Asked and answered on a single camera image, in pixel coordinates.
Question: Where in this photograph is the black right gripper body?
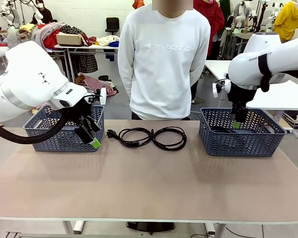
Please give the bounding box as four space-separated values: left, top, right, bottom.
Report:
227 83 258 112

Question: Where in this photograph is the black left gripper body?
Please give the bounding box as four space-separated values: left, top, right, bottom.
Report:
71 98 95 126

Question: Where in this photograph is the black power cable with plug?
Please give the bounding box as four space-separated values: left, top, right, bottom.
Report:
106 127 153 148

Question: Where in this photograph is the blue-grey plastic basket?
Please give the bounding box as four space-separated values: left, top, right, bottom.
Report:
198 107 288 158
23 105 105 153

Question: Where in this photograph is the red checked clothes pile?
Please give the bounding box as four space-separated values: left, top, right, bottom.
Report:
75 72 119 98

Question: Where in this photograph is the white side table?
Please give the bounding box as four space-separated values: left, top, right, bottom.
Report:
205 59 298 112

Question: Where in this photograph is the black white checked cloth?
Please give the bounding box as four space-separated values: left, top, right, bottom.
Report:
78 54 98 73

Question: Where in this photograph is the brown cardboard box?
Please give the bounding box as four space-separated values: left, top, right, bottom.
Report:
56 32 84 47

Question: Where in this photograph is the cream cloth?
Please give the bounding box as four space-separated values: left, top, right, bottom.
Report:
96 35 120 47

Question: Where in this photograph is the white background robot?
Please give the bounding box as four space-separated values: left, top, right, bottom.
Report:
233 0 254 28
0 0 22 29

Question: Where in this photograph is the red garment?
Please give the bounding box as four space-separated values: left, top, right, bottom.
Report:
193 0 225 40

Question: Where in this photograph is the person in white sweatshirt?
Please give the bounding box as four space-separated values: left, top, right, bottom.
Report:
117 0 212 121

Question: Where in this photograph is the plaid shirt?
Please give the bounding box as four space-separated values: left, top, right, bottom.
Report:
34 22 65 52

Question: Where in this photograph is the yellow garment on mannequin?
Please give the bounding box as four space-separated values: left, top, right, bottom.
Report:
273 1 298 42

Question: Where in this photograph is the black office chair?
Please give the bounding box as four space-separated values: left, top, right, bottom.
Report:
105 16 120 33

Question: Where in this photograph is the white table leg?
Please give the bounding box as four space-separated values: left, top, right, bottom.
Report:
205 222 224 238
62 220 85 235

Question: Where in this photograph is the masked person in black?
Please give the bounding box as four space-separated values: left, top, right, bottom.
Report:
31 0 53 25

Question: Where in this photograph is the black base under table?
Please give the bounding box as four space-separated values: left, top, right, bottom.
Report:
126 222 176 231

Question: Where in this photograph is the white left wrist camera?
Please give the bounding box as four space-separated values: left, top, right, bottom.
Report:
87 87 107 106

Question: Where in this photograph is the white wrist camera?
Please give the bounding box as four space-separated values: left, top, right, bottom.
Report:
212 78 231 99
87 87 107 106

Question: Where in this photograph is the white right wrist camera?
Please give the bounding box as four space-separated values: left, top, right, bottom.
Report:
212 78 231 99

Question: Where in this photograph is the black left arm hose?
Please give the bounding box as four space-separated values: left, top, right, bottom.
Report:
0 109 75 145

